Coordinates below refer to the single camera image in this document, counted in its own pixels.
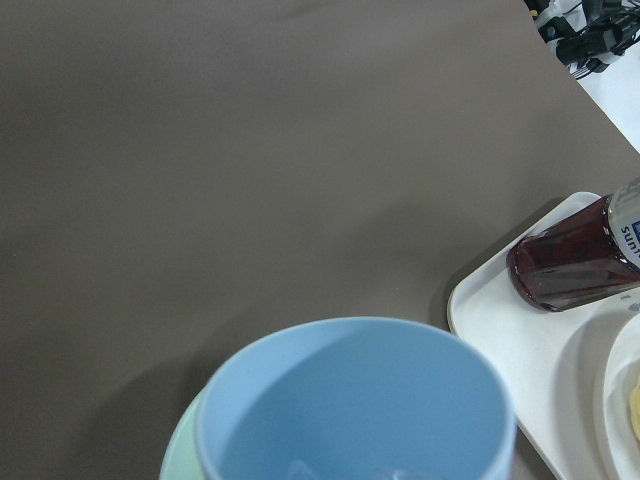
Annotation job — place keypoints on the light blue cup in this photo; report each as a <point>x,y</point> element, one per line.
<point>356,398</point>

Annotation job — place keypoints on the pale green bowl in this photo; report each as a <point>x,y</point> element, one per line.
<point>181,460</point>

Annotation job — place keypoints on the cream serving tray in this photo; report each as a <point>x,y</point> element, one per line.
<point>551,363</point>

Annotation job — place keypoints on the dark drink bottle on tray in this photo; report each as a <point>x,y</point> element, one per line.
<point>589,256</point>

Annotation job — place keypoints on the white round plate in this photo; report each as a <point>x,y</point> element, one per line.
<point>620,382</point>

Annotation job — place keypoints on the glazed twisted donut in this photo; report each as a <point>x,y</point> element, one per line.
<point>634,409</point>

